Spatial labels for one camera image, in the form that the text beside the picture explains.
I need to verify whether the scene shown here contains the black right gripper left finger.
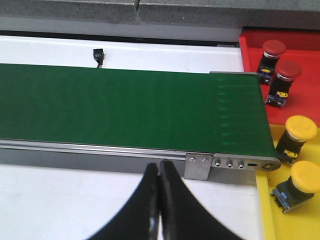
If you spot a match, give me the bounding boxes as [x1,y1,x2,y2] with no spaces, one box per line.
[89,163,159,240]

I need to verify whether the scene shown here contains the aluminium conveyor side rail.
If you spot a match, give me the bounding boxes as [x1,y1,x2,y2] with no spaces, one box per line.
[0,139,281,177]

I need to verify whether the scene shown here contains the red mushroom push button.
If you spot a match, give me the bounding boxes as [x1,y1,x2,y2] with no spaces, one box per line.
[256,39,286,85]
[264,60,302,108]

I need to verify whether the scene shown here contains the grey stone slab left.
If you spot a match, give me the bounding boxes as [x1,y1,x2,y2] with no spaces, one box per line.
[0,0,139,24]

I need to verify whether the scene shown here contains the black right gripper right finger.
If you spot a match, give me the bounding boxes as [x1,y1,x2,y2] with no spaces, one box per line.
[158,160,241,240]

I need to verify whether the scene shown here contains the red plastic tray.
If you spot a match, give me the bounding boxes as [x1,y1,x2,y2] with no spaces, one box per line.
[239,29,320,125]

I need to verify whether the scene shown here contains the grey stone slab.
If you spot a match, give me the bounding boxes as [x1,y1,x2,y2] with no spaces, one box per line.
[0,0,139,24]
[138,0,320,30]

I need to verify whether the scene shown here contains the green conveyor belt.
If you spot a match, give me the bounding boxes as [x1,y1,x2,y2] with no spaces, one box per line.
[0,63,275,157]

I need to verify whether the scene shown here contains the black sensor with cable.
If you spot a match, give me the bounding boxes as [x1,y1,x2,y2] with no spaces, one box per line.
[93,48,105,68]

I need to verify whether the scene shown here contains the yellow plastic tray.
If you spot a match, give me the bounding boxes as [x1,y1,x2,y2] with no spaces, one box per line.
[255,122,320,240]

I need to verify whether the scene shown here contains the yellow mushroom push button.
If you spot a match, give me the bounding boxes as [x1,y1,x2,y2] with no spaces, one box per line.
[275,115,318,165]
[270,160,320,214]

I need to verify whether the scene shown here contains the grey stone slab right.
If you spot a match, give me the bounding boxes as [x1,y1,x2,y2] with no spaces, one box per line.
[138,0,320,30]

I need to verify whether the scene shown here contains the white conveyor frame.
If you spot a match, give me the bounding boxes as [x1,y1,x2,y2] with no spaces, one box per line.
[0,35,244,73]

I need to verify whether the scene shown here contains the metal conveyor mounting bracket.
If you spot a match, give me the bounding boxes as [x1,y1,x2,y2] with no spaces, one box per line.
[184,153,213,181]

